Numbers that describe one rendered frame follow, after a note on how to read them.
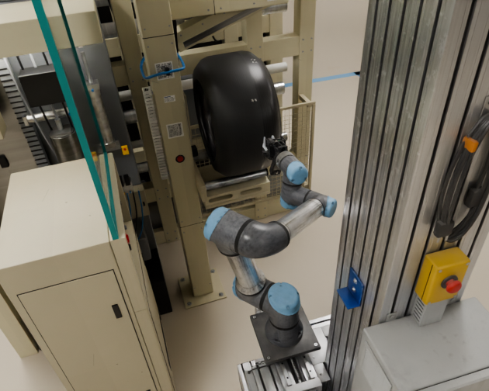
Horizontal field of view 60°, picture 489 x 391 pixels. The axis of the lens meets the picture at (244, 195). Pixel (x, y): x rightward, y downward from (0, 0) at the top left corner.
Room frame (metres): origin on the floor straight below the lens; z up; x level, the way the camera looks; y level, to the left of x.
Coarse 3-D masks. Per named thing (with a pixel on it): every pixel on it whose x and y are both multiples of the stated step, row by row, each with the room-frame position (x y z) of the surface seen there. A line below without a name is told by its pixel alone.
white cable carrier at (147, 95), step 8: (144, 88) 1.79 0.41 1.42; (144, 96) 1.75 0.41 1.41; (152, 104) 1.76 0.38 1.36; (152, 112) 1.75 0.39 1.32; (152, 120) 1.75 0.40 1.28; (152, 128) 1.75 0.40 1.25; (152, 136) 1.76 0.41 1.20; (160, 136) 1.77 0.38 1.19; (160, 144) 1.75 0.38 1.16; (160, 152) 1.75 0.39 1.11; (160, 160) 1.75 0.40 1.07; (160, 168) 1.75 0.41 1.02
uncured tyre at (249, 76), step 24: (216, 72) 1.81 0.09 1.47; (240, 72) 1.81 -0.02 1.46; (264, 72) 1.83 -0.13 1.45; (216, 96) 1.72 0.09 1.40; (240, 96) 1.71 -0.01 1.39; (264, 96) 1.73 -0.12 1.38; (216, 120) 1.67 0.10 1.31; (240, 120) 1.66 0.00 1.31; (264, 120) 1.68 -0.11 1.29; (216, 144) 1.69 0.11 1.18; (240, 144) 1.63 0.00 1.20; (216, 168) 1.77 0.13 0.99; (240, 168) 1.66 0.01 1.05; (264, 168) 1.76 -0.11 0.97
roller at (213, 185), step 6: (246, 174) 1.79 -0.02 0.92; (252, 174) 1.80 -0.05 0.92; (258, 174) 1.80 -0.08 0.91; (264, 174) 1.81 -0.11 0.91; (216, 180) 1.76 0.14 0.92; (222, 180) 1.76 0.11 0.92; (228, 180) 1.76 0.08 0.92; (234, 180) 1.76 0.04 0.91; (240, 180) 1.77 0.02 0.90; (246, 180) 1.78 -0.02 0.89; (210, 186) 1.73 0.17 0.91; (216, 186) 1.73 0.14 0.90; (222, 186) 1.75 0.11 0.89
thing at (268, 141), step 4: (280, 136) 1.51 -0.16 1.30; (268, 140) 1.47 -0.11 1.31; (272, 140) 1.47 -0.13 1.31; (276, 140) 1.49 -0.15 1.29; (280, 140) 1.46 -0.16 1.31; (284, 140) 1.46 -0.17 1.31; (268, 144) 1.48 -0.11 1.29; (272, 144) 1.45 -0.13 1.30; (276, 144) 1.45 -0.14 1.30; (280, 144) 1.42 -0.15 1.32; (284, 144) 1.43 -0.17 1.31; (268, 148) 1.47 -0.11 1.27; (272, 148) 1.45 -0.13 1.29; (276, 148) 1.42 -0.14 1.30; (280, 148) 1.40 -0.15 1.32; (284, 148) 1.40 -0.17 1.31; (268, 152) 1.47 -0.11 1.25; (272, 152) 1.44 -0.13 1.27; (276, 152) 1.43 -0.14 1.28; (280, 152) 1.39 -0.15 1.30; (272, 156) 1.44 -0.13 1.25; (276, 156) 1.38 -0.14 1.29
